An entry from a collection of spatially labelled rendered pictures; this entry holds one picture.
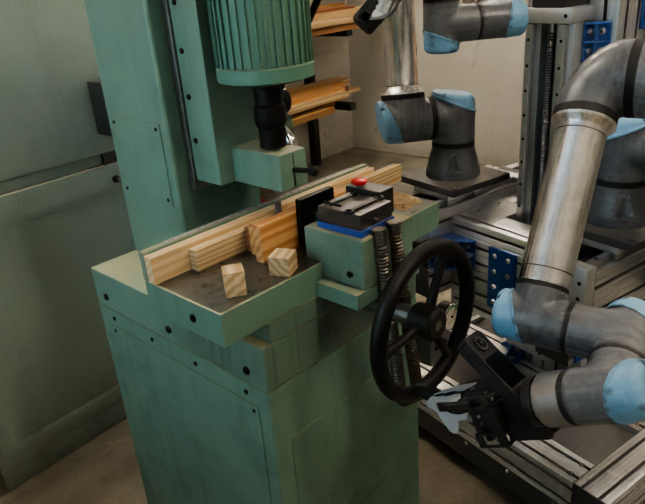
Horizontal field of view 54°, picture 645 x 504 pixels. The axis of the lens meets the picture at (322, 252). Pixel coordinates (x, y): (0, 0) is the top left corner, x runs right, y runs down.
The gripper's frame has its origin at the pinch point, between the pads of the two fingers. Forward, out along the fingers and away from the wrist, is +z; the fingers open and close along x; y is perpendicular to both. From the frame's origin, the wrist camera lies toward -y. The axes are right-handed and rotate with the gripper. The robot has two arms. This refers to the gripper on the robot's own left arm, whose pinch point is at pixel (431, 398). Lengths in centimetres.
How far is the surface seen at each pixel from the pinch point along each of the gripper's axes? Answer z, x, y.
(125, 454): 135, -2, 6
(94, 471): 136, -12, 6
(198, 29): 14, 0, -73
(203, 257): 24.1, -12.6, -36.7
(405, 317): 3.3, 5.7, -12.7
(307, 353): 19.6, -4.3, -13.2
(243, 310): 12.4, -17.3, -25.9
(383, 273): 2.5, 4.6, -21.2
